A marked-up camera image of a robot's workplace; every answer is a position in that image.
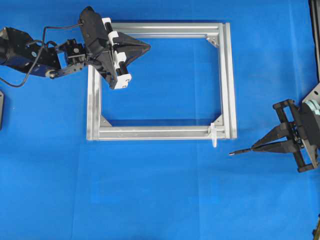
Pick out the aluminium extrusion frame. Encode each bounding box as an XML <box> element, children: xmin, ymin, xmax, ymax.
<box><xmin>86</xmin><ymin>22</ymin><xmax>237</xmax><ymax>141</ymax></box>

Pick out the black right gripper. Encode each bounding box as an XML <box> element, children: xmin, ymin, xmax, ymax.
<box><xmin>251</xmin><ymin>99</ymin><xmax>320</xmax><ymax>173</ymax></box>

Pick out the black box at left edge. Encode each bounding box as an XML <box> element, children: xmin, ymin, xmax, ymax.
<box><xmin>0</xmin><ymin>91</ymin><xmax>5</xmax><ymax>130</ymax></box>

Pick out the white zip tie loop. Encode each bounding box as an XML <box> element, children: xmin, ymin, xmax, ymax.
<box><xmin>208</xmin><ymin>122</ymin><xmax>224</xmax><ymax>148</ymax></box>

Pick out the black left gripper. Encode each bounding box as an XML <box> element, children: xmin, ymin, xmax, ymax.
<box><xmin>79</xmin><ymin>6</ymin><xmax>151</xmax><ymax>90</ymax></box>

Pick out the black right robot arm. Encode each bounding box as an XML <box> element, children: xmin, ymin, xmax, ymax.
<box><xmin>250</xmin><ymin>85</ymin><xmax>320</xmax><ymax>173</ymax></box>

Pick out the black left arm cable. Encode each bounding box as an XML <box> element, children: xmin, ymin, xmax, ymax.
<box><xmin>0</xmin><ymin>22</ymin><xmax>85</xmax><ymax>88</ymax></box>

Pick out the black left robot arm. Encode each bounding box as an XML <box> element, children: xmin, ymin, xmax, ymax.
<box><xmin>0</xmin><ymin>6</ymin><xmax>151</xmax><ymax>90</ymax></box>

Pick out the black USB cable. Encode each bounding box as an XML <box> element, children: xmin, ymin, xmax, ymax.
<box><xmin>228</xmin><ymin>148</ymin><xmax>254</xmax><ymax>156</ymax></box>

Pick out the black vertical rail right edge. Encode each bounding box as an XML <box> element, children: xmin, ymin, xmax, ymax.
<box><xmin>308</xmin><ymin>0</ymin><xmax>320</xmax><ymax>82</ymax></box>

